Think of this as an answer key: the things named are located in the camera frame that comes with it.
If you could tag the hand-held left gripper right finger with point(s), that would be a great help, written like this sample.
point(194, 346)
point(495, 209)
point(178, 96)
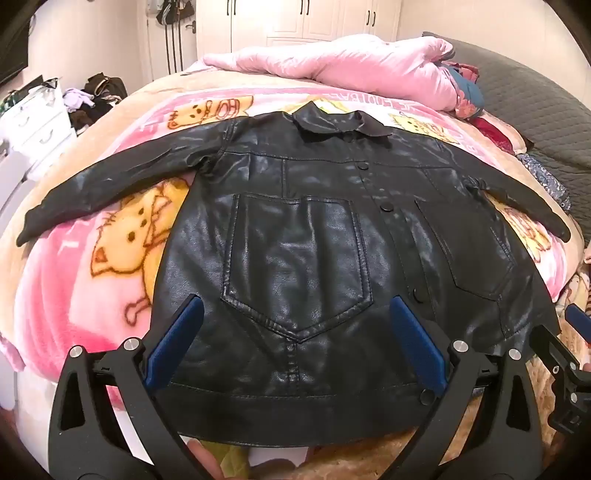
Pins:
point(418, 344)

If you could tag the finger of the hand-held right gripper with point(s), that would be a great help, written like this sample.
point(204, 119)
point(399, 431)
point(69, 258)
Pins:
point(579, 321)
point(554, 353)

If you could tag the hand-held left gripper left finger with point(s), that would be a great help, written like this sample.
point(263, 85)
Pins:
point(173, 344)

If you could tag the black leather jacket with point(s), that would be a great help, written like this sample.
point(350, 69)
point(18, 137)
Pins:
point(300, 258)

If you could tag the pile of dark clothes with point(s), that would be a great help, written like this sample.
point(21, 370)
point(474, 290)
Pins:
point(90, 115)

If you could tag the person's left hand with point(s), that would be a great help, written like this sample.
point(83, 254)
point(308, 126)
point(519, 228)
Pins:
point(205, 468)

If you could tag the pink cartoon printed blanket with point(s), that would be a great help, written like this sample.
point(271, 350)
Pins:
point(69, 277)

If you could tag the dark blue patterned cloth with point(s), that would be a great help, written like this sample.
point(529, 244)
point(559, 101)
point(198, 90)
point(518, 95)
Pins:
point(547, 182)

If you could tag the red patterned cloth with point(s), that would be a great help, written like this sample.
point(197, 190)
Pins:
point(496, 134)

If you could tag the grey quilted headboard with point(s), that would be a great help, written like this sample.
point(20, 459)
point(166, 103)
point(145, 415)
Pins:
point(531, 101)

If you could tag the blue floral pillow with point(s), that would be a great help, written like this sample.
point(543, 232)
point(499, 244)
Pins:
point(466, 92)

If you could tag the white drawer cabinet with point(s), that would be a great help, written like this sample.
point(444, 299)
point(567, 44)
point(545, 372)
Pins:
point(37, 124)

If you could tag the lilac cloth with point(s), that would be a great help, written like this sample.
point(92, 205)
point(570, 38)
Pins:
point(78, 98)

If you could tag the dark brown bag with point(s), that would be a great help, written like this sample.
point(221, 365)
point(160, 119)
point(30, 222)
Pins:
point(108, 85)

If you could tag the pink quilt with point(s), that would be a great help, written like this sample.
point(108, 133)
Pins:
point(346, 64)

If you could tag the white door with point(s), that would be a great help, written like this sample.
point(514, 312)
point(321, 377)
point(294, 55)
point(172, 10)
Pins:
point(159, 41)

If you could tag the hanging bags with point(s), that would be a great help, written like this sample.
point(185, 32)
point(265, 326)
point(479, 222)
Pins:
point(173, 11)

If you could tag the white wardrobe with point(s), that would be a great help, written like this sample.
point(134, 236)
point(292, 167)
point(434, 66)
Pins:
point(286, 23)

